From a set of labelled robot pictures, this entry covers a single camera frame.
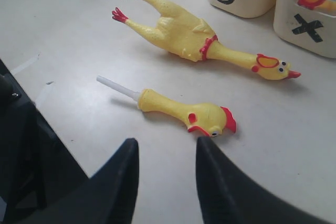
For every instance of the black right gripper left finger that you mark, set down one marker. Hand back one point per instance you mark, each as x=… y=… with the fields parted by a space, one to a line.
x=109 y=196

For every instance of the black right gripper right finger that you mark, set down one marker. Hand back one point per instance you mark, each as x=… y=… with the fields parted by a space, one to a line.
x=227 y=195

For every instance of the whole yellow rubber chicken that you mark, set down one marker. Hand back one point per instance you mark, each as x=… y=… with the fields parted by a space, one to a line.
x=183 y=34

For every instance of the chicken head with white tube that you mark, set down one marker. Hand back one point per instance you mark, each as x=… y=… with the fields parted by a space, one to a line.
x=208 y=118

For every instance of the cream bin marked X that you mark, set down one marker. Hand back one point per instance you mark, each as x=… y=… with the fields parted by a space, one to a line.
x=313 y=30

